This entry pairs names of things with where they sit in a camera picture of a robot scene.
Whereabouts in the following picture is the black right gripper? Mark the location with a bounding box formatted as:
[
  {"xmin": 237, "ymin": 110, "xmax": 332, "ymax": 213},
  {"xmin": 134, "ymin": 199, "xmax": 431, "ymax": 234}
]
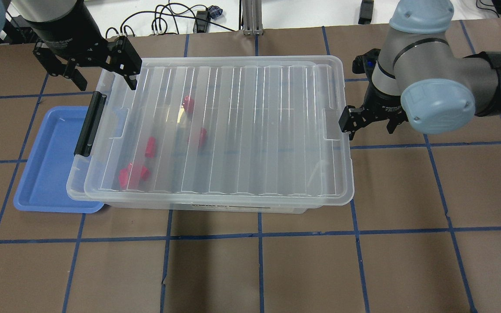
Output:
[{"xmin": 338, "ymin": 48, "xmax": 408, "ymax": 140}]

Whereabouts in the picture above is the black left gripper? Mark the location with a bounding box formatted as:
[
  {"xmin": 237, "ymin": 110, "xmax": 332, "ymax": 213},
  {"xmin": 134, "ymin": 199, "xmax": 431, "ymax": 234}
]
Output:
[{"xmin": 33, "ymin": 36, "xmax": 142, "ymax": 91}]

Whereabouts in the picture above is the clear plastic box lid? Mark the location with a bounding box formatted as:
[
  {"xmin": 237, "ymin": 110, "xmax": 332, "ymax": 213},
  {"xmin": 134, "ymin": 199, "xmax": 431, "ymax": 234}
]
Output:
[{"xmin": 83, "ymin": 56, "xmax": 354, "ymax": 206}]

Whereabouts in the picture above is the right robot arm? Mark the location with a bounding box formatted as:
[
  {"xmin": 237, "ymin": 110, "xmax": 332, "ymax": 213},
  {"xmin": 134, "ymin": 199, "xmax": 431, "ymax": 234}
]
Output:
[{"xmin": 339, "ymin": 0, "xmax": 501, "ymax": 139}]

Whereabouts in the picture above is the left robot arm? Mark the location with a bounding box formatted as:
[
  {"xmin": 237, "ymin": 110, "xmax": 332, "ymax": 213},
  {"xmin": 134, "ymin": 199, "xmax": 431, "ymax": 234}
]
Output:
[{"xmin": 14, "ymin": 0, "xmax": 142, "ymax": 91}]

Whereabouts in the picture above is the clear plastic storage box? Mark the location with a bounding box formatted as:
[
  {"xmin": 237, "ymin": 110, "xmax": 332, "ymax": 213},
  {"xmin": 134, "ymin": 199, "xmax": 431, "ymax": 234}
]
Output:
[{"xmin": 66, "ymin": 65, "xmax": 351, "ymax": 214}]

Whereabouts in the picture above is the black power adapter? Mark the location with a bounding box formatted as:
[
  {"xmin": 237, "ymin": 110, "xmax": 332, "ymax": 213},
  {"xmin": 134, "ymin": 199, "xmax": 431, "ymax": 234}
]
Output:
[{"xmin": 358, "ymin": 0, "xmax": 374, "ymax": 24}]

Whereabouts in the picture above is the blue plastic tray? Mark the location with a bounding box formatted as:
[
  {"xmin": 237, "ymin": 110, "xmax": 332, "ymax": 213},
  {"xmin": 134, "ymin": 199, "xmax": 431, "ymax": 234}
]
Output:
[{"xmin": 13, "ymin": 106, "xmax": 104, "ymax": 213}]

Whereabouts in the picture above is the black box latch handle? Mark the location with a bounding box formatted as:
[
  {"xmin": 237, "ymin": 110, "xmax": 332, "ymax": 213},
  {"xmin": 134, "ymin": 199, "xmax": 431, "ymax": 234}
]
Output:
[{"xmin": 74, "ymin": 91, "xmax": 107, "ymax": 158}]

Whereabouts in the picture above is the aluminium frame post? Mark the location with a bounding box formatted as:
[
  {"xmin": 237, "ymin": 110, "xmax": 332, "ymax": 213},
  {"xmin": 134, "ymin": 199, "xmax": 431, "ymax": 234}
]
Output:
[{"xmin": 239, "ymin": 0, "xmax": 264, "ymax": 36}]

